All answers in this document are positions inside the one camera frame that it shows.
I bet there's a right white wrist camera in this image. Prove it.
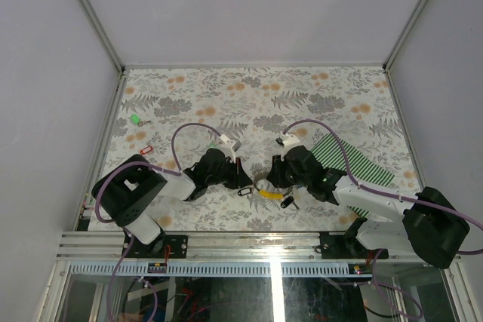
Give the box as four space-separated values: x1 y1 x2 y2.
275 133 301 149

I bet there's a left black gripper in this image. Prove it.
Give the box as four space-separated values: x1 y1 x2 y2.
208 157 254 190

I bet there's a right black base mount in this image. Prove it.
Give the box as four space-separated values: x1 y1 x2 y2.
318 232 377 259

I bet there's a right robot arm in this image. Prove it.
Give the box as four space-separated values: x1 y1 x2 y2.
267 139 469 269

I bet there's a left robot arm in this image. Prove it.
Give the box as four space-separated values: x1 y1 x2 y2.
91 148 252 258

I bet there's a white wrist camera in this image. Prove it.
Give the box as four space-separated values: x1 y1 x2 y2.
275 133 301 149
217 134 242 162

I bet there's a green striped cloth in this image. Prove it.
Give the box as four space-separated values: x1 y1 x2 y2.
311 133 395 217

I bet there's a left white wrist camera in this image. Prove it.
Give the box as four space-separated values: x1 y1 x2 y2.
217 134 242 162

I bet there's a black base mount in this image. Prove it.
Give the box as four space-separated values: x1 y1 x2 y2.
318 232 377 259
144 235 189 259

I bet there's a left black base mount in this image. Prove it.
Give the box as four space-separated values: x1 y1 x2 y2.
144 235 189 259

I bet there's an aluminium front rail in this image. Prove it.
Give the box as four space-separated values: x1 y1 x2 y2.
56 229 463 262

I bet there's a black tag key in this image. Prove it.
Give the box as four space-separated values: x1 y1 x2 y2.
237 186 254 197

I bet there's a metal key organizer ring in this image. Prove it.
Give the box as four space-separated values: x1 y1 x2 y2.
250 176 295 202

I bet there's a red tag key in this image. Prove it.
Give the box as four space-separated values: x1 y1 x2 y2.
140 146 153 155

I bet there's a blue slotted cable duct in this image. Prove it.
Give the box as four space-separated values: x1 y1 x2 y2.
70 261 351 278

